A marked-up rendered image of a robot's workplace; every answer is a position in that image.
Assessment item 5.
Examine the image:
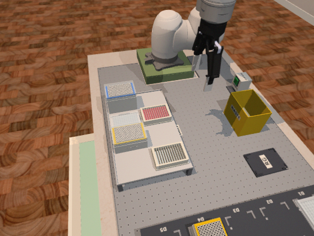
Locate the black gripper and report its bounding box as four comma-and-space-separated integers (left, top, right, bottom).
191, 18, 227, 92

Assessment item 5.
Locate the yellow tip rack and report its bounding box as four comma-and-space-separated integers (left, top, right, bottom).
190, 217, 227, 236

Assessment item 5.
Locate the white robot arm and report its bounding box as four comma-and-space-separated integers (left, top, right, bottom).
144, 0, 237, 71

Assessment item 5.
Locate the white flat shelf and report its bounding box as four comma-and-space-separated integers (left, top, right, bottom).
105, 89, 193, 192

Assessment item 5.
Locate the dark grey square pad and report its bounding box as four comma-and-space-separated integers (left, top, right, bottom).
243, 148, 289, 177

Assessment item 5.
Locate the cream trough reservoir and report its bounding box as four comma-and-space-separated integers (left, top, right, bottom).
151, 141, 189, 171

